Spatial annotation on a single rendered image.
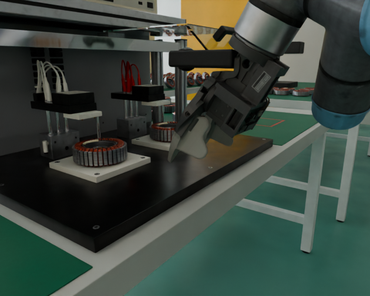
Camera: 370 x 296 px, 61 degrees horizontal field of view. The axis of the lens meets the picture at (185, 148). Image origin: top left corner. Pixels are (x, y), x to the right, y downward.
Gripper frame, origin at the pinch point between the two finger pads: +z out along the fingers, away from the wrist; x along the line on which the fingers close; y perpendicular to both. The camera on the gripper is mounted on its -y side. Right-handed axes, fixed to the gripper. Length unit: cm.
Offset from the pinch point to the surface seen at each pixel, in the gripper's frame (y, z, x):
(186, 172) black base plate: 0.0, 8.5, 6.5
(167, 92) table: -109, 75, 162
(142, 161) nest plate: -9.3, 12.8, 4.7
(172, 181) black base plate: 0.5, 8.2, 1.1
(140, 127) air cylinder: -27.1, 21.1, 25.0
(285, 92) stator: -33, 27, 183
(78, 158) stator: -16.6, 14.8, -5.7
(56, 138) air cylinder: -28.0, 19.4, -2.4
